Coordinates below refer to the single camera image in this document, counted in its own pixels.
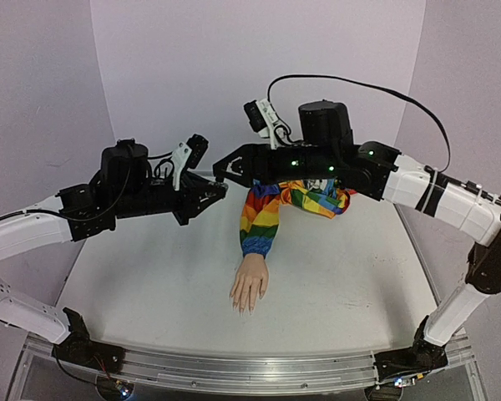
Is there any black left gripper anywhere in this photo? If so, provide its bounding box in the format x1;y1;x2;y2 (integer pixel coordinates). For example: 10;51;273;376
115;172;224;226

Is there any nail polish bottle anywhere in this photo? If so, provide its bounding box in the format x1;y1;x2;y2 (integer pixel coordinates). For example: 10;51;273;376
208;181;228;198

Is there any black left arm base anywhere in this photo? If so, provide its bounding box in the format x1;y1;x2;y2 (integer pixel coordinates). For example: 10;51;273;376
52;307;125;373

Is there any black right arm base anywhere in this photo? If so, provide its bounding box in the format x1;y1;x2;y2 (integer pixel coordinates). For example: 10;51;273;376
373;316;448;383

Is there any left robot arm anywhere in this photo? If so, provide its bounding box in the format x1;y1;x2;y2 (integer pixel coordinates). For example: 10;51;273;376
0;135;227;365

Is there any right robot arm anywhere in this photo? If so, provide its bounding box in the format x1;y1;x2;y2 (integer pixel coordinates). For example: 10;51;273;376
213;99;501;347

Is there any mannequin hand with clear nails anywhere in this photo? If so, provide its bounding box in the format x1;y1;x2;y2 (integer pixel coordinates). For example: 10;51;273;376
230;253;269;315

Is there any rainbow striped jacket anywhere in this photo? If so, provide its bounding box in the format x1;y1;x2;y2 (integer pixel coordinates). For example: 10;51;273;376
240;179;356;256

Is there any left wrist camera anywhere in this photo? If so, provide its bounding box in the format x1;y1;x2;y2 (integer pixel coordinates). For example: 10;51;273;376
170;134;209;191

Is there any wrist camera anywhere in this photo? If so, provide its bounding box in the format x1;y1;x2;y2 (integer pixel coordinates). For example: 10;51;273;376
170;134;209;191
243;99;291;150

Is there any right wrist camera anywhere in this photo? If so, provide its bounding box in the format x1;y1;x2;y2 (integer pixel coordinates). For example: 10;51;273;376
243;99;291;150

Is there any aluminium front rail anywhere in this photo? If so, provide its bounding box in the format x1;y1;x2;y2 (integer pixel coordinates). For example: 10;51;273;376
25;332;474;395

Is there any black right camera cable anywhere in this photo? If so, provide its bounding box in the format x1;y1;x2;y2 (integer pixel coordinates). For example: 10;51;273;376
266;74;451;172

